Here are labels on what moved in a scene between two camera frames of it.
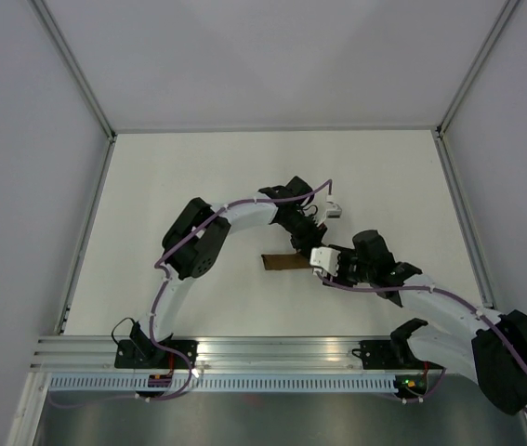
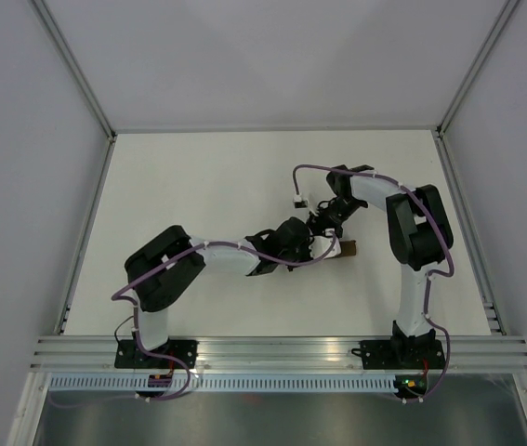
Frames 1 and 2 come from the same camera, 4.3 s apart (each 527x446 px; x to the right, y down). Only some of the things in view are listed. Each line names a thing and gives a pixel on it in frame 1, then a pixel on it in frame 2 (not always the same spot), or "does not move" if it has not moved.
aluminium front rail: (98, 354) does not move
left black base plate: (130, 356) does not move
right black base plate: (380, 355) does not move
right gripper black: (346, 252) to (319, 225)
